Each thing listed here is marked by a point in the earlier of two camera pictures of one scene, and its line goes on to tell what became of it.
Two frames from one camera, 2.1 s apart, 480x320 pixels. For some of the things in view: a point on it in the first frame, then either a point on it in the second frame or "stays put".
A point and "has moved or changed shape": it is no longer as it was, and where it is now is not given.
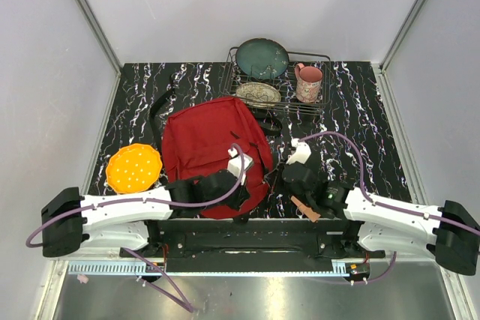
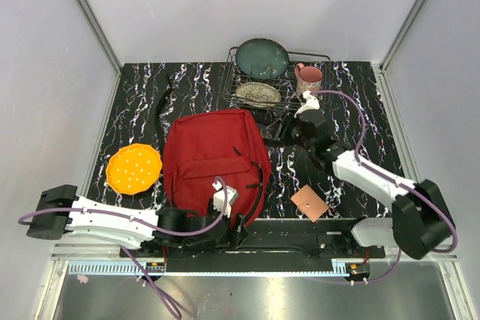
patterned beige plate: (258, 94) stays put
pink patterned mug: (307, 82) stays put
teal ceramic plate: (264, 59) stays put
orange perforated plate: (133, 168) stays put
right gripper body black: (307, 201) -> (296, 133)
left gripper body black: (234, 198) -> (231, 238)
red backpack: (197, 136) has moved or changed shape
